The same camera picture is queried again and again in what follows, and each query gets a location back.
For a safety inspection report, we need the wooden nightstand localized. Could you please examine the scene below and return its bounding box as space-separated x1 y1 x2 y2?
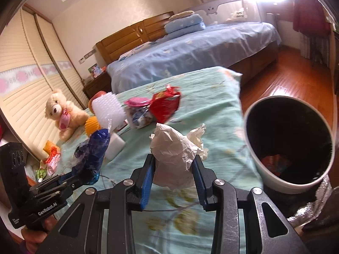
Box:
83 70 113 99

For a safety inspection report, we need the cream sliding wardrobe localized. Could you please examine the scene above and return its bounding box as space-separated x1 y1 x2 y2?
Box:
0 4 90 162

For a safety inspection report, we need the white paper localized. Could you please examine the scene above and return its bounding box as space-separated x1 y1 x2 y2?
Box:
149 123 209 191

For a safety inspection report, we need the patterned curtain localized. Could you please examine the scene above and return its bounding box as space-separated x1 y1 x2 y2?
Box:
299 29 334 66

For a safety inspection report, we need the black bin liner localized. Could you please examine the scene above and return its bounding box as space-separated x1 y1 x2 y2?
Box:
246 97 333 186

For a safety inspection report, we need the red apple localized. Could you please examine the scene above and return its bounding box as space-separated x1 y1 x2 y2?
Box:
88 91 106 112

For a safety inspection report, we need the printed blue pillow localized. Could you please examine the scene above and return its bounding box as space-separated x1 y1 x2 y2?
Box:
118 44 149 61

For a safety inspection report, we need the bed with blue sheet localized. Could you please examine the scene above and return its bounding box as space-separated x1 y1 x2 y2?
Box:
106 21 282 94

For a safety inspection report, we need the wooden headboard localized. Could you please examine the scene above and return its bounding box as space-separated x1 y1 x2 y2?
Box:
95 11 175 66

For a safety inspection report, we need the grey bed guard rail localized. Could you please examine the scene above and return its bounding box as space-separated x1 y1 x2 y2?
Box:
177 0 265 25

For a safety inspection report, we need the yellow toy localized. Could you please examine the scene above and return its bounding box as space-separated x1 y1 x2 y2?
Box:
84 116 102 135

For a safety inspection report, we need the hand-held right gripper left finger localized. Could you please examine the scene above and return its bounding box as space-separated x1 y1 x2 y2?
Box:
34 154 157 254

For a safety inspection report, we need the person's left hand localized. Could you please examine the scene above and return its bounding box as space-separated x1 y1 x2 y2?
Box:
21 210 57 254

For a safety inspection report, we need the photo frame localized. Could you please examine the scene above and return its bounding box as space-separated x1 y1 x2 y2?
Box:
88 63 102 78

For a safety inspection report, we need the folded blue quilt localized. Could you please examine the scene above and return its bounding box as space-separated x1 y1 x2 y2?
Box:
164 14 206 40

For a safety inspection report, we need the beige patterned pillow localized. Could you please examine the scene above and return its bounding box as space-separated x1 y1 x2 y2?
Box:
168 10 195 21

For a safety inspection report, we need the red snack packet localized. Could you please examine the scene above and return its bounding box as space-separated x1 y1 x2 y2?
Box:
150 84 182 124

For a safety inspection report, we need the silver foil bag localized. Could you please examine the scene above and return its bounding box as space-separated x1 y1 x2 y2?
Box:
287 177 333 226

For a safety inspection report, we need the white plush toy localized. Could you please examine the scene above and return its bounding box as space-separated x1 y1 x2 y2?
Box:
225 9 245 23

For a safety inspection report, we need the red white candy wrapper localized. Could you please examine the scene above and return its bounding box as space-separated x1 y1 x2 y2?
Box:
42 148 62 176

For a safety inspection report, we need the dark red hanging garment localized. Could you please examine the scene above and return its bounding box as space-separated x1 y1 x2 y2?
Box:
293 0 331 36

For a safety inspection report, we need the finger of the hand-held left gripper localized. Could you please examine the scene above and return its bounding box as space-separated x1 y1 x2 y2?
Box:
62 168 100 191
54 170 80 182

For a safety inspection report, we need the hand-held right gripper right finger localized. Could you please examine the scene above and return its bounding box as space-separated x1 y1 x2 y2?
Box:
192 155 311 254

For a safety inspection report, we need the wall switch panel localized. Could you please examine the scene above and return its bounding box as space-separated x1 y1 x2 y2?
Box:
79 50 94 64

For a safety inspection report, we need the blue plastic wrapper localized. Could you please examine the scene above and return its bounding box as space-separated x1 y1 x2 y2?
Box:
74 128 110 186

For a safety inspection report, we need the clear jar with pink lid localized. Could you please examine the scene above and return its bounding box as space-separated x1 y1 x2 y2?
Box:
124 97 155 130

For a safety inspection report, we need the colourful crumpled wrapper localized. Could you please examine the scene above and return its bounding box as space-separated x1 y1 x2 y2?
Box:
261 155 292 176

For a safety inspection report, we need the beige teddy bear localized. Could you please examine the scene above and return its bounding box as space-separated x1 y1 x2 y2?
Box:
44 89 89 141

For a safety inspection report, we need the teal floral blanket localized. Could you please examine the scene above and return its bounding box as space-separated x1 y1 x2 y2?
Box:
26 66 265 254

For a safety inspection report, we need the green candy wrapper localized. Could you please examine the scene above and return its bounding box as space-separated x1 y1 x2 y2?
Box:
36 161 48 182

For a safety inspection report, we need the white foam block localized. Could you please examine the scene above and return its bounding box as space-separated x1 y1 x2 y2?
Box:
104 132 126 160

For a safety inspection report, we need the white round bin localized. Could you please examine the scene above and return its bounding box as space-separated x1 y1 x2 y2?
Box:
243 95 335 195

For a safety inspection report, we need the white foam sheet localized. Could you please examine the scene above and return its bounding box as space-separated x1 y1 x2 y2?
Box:
91 92 126 133

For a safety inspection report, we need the small yellow foam net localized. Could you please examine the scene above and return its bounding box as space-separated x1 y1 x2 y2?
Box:
44 141 57 155

